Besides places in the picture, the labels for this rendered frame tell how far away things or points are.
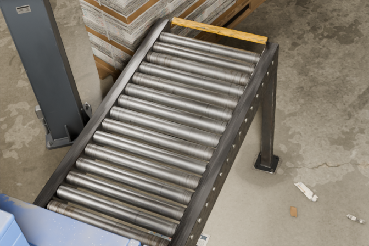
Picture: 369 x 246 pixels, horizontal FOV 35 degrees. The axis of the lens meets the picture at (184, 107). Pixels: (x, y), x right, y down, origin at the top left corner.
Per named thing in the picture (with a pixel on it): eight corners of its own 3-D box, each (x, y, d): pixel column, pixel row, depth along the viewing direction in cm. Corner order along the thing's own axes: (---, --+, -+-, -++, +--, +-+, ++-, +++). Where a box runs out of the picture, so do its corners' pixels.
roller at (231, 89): (135, 71, 241) (140, 73, 245) (244, 99, 226) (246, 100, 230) (138, 59, 241) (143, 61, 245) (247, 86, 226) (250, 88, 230)
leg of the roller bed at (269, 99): (263, 156, 303) (266, 62, 252) (273, 160, 301) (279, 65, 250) (259, 165, 299) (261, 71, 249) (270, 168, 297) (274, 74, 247)
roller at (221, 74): (142, 60, 244) (146, 62, 249) (249, 87, 229) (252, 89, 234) (145, 49, 244) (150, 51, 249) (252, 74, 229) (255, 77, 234)
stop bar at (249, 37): (174, 19, 257) (173, 16, 256) (269, 40, 243) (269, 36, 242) (171, 23, 255) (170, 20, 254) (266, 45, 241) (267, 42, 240)
